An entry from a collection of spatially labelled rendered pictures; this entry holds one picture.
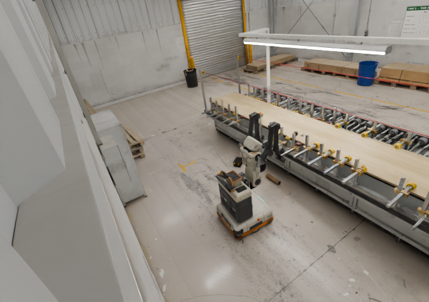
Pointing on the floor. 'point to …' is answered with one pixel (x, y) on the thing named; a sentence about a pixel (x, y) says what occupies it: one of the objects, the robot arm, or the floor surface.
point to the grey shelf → (131, 189)
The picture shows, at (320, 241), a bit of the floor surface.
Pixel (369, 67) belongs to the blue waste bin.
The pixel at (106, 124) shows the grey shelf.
